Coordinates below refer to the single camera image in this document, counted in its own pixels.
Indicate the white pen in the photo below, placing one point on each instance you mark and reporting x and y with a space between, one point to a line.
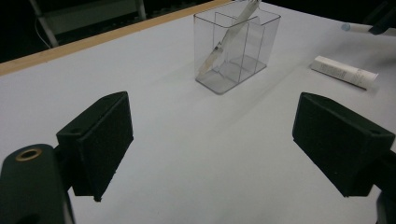
232 34

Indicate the clear plastic organizer box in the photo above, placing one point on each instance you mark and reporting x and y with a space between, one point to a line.
246 65

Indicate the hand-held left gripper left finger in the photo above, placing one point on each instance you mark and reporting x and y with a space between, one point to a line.
96 146

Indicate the white tube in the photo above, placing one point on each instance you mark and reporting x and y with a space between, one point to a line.
342 72

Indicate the white table cover sheet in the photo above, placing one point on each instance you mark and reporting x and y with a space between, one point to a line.
186 140

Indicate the white metal table frame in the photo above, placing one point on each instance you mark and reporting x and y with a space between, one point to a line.
90 20

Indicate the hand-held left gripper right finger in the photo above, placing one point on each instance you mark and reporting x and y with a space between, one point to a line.
339 143

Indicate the white stick with pale tip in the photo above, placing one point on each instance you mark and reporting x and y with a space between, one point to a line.
355 28

